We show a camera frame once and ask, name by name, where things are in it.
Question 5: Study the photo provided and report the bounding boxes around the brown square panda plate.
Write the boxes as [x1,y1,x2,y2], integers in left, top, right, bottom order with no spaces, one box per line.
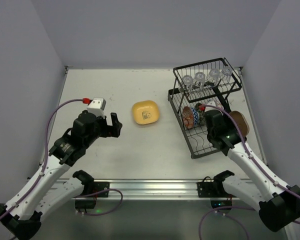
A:
[229,110,250,138]

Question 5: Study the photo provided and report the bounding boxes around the yellow square panda plate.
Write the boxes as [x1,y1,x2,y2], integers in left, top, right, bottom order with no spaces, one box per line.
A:
[131,100,160,125]

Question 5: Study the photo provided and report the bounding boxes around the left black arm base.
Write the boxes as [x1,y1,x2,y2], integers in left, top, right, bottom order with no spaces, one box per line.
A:
[74,181,110,213]

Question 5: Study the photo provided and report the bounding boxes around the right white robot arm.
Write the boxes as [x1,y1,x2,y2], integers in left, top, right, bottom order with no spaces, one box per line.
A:
[204,105,300,232]

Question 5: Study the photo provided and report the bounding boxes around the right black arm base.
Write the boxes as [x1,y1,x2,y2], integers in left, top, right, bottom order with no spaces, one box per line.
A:
[196,176,234,212]

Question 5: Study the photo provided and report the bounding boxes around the dark green small bowl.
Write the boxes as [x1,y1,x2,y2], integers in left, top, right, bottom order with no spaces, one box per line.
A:
[194,102,206,126]

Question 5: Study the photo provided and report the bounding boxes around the clear glass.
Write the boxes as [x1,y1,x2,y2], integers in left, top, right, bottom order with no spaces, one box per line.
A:
[181,75,194,92]
[193,71,206,90]
[220,66,233,83]
[206,68,220,87]

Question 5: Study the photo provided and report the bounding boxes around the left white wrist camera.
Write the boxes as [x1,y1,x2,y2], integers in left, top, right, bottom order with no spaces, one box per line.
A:
[87,97,107,119]

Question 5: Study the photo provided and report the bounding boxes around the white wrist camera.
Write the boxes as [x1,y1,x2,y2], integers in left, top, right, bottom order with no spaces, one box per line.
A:
[87,97,107,119]
[205,100,217,107]

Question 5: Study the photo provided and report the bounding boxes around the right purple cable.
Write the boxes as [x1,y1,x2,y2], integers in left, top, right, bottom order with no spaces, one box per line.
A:
[199,104,300,240]

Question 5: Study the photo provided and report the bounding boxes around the purple cable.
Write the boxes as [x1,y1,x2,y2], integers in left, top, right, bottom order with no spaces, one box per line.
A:
[0,97,123,235]
[199,104,300,240]

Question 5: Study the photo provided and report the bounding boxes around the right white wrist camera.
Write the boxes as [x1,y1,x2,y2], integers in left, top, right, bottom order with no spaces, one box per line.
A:
[205,100,217,107]

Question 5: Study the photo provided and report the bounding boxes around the black wire dish rack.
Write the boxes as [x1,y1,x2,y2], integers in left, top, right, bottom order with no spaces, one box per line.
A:
[167,57,242,159]

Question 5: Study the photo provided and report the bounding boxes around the aluminium mounting rail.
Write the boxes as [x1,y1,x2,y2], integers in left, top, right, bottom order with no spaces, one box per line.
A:
[48,179,266,200]

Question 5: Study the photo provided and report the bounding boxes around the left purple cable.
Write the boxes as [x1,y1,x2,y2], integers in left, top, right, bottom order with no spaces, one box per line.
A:
[0,97,123,235]

